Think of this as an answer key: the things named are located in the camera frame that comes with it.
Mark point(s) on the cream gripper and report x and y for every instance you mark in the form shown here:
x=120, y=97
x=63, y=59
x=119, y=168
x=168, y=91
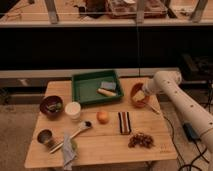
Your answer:
x=138, y=96

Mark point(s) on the silver metal fork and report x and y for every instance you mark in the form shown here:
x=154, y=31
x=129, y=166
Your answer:
x=154, y=109

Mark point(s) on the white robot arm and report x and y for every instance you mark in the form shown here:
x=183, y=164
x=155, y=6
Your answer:
x=168, y=82

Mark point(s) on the red orange bowl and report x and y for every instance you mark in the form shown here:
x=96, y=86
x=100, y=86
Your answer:
x=134, y=90

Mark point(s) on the dark maroon bowl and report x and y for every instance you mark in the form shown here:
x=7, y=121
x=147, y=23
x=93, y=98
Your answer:
x=51, y=106

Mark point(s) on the striped black red white block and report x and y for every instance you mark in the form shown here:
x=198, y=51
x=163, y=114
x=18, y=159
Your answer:
x=124, y=123

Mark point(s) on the blue grey sponge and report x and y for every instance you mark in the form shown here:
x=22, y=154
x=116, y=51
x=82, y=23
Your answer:
x=108, y=85

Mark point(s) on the wooden table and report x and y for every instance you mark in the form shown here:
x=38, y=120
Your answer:
x=103, y=143

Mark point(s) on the orange fruit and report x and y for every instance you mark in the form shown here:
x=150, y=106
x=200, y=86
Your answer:
x=102, y=117

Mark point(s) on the bunch of dark grapes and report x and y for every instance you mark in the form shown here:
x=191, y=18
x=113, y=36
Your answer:
x=141, y=139

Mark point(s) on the green plastic tray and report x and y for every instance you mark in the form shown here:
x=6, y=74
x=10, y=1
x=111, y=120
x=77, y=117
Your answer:
x=85, y=87

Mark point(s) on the wooden dish brush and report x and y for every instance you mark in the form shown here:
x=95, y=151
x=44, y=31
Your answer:
x=82, y=126

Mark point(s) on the black foot pedal box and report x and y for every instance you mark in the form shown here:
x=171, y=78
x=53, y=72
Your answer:
x=190, y=133

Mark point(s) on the white paper cup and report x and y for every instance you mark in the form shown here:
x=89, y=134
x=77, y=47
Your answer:
x=73, y=110

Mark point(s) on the grey blue cloth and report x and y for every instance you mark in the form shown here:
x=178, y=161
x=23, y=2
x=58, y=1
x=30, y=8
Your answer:
x=69, y=151

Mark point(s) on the small metal cup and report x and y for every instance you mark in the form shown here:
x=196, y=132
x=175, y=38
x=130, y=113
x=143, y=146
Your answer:
x=44, y=137

